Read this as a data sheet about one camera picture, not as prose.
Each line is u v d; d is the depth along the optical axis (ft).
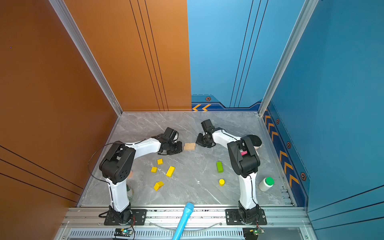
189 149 3.22
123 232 2.33
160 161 3.02
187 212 2.38
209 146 2.98
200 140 2.96
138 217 2.42
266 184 2.48
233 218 2.38
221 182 2.71
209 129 2.63
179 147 2.86
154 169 2.94
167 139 2.58
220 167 2.92
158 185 2.71
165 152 2.91
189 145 3.24
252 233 2.29
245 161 1.77
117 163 1.68
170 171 2.88
